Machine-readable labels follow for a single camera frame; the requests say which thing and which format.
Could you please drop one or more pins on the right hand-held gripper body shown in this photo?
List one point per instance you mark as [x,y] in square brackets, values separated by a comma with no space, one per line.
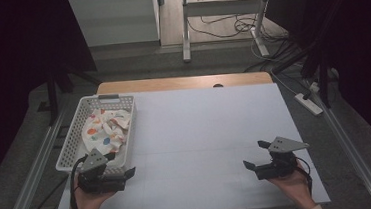
[281,163]

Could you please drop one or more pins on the aluminium rail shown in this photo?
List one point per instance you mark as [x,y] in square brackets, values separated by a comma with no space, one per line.
[354,153]
[33,176]

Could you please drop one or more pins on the white power strip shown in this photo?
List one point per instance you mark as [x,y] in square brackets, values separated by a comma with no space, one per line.
[309,105]

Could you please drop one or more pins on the black metal stand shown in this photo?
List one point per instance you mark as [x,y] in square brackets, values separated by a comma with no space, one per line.
[321,67]
[52,95]

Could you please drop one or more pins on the white perforated plastic basket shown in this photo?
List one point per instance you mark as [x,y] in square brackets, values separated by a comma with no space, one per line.
[75,136]

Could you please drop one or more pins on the person's left hand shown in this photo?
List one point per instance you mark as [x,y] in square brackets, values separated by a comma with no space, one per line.
[86,206]

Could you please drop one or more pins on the wooden table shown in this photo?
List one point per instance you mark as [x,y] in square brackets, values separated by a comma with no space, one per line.
[178,83]

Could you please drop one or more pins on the person's right hand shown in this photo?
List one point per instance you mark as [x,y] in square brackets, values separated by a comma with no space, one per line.
[295,187]

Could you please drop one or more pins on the white cloth with coloured dots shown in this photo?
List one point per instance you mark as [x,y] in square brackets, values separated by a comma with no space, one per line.
[103,132]

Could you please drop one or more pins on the white metal desk frame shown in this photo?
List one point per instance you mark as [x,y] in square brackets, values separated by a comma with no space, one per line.
[222,7]

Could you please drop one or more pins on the dark curtain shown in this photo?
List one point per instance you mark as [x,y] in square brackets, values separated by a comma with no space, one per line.
[10,64]
[366,53]

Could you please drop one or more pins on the white table mat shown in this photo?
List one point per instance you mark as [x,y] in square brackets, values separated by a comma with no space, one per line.
[209,132]

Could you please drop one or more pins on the white cabinet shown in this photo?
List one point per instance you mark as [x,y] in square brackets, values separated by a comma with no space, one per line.
[116,21]

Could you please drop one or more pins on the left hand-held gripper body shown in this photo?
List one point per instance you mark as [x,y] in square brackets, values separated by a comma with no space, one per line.
[94,178]

